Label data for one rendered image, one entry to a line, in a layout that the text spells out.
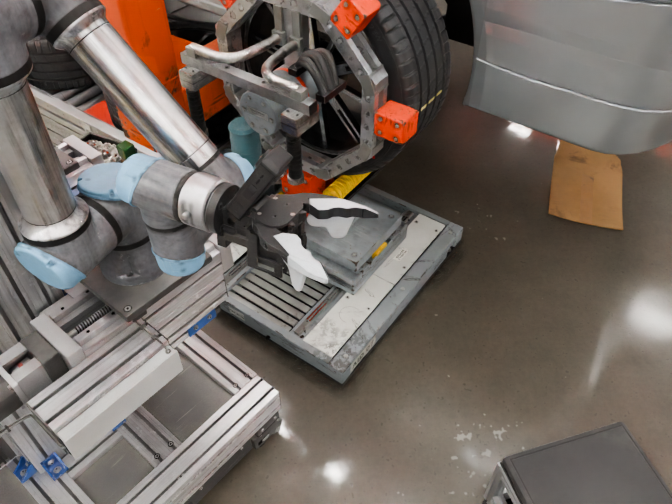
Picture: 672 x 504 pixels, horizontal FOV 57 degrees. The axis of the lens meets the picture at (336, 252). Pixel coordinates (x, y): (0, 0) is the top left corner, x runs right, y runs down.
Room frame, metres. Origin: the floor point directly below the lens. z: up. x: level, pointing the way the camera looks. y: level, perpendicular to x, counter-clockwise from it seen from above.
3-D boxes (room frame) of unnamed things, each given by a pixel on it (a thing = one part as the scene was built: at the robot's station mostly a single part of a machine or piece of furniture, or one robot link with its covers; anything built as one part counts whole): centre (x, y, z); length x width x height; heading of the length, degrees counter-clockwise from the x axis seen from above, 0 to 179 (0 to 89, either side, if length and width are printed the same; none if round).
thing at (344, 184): (1.55, -0.05, 0.51); 0.29 x 0.06 x 0.06; 144
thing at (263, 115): (1.48, 0.15, 0.85); 0.21 x 0.14 x 0.14; 144
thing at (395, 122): (1.36, -0.15, 0.85); 0.09 x 0.08 x 0.07; 54
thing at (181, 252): (0.68, 0.23, 1.12); 0.11 x 0.08 x 0.11; 154
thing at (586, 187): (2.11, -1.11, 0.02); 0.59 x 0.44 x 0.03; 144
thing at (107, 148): (1.61, 0.76, 0.52); 0.20 x 0.14 x 0.13; 63
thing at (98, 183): (0.89, 0.42, 0.98); 0.13 x 0.12 x 0.14; 154
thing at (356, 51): (1.53, 0.10, 0.85); 0.54 x 0.07 x 0.54; 54
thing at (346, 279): (1.70, 0.04, 0.13); 0.50 x 0.36 x 0.10; 54
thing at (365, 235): (1.67, 0.01, 0.32); 0.40 x 0.30 x 0.28; 54
